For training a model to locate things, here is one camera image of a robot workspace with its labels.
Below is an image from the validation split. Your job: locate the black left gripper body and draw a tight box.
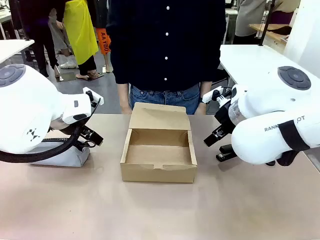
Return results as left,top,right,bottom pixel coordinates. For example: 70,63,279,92
68,117,91,136

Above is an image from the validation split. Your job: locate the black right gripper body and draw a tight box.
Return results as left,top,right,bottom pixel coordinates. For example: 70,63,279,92
214,100,236,133

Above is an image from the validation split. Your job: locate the black stapler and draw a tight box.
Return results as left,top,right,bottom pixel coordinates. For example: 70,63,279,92
216,143,239,164

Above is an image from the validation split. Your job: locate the person's left forearm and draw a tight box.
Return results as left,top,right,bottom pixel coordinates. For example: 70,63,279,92
199,81,213,101

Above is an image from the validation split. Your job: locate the person's right forearm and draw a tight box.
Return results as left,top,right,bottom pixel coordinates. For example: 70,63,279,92
117,82,132,103

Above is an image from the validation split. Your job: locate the brown open cardboard box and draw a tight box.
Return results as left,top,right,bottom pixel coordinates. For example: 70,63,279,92
119,101,198,184

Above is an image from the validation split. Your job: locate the person's left hand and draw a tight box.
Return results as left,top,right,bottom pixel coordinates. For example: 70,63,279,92
196,102,208,116

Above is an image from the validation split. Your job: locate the person's right hand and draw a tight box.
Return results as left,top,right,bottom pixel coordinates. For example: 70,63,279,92
119,101,133,115

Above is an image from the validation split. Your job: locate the grey zipper pencil case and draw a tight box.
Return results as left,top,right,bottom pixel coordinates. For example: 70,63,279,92
29,129,97,168

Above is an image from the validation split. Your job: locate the large white table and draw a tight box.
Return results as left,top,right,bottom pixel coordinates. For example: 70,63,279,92
219,44,301,89

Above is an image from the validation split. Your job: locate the person in beige trousers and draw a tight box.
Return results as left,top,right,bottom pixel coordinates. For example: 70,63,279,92
48,8,77,70

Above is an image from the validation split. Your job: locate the person in yellow apron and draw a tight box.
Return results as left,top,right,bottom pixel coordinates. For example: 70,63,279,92
63,0,100,79

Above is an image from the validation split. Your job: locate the person in dark shirt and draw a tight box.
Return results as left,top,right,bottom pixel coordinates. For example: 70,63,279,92
106,0,227,115

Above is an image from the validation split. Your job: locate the wooden table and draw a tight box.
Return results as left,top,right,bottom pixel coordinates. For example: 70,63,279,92
249,23,293,43

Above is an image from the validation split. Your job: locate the person in grey coat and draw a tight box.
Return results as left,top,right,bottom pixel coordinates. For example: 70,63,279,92
234,0,269,45

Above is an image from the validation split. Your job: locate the white table with metal leg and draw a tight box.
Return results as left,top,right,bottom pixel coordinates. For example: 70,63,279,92
0,39,35,64

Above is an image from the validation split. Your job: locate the black pole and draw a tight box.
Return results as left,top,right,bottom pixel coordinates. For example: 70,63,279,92
258,0,276,47

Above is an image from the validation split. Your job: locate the person in dark clothes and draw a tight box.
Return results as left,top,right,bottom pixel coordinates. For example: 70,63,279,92
9,0,61,79

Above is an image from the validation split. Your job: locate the white panel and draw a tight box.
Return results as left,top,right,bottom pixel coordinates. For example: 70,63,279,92
283,0,320,72

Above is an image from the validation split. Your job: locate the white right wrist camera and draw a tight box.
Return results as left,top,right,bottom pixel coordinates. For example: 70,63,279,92
202,85,232,105

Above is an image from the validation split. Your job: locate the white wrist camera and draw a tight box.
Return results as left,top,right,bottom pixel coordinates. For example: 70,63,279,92
202,85,232,105
82,86,105,106

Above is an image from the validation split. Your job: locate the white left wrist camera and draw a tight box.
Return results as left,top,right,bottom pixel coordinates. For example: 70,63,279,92
82,86,105,106

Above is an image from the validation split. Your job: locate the black braided cable sleeve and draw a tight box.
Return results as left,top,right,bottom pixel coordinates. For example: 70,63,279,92
0,123,85,164

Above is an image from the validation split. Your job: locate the black arm strap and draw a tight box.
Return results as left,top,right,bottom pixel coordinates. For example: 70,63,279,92
278,119,311,152

